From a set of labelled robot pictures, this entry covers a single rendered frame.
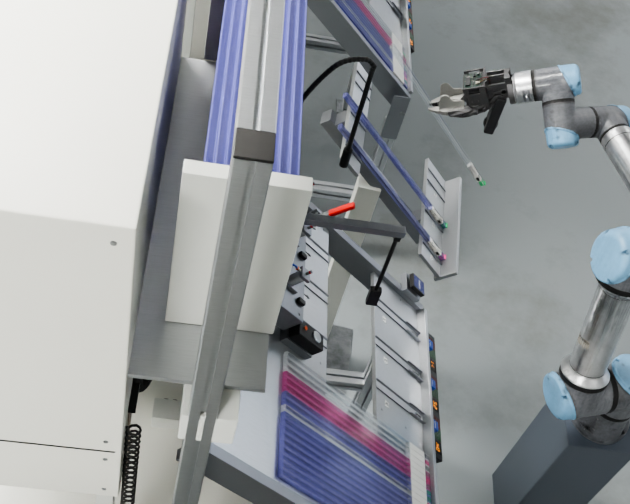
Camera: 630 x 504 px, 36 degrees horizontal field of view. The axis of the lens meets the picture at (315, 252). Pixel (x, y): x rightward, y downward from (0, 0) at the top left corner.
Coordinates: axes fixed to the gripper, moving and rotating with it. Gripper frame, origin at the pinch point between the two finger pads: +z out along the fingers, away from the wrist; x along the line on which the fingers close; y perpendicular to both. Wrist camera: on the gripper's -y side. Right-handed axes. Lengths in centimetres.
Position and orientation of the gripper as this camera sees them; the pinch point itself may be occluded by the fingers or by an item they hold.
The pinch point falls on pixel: (434, 108)
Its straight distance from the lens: 241.9
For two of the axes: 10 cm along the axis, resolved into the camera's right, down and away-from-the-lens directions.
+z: -9.4, 1.1, 3.1
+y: -3.1, -6.4, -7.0
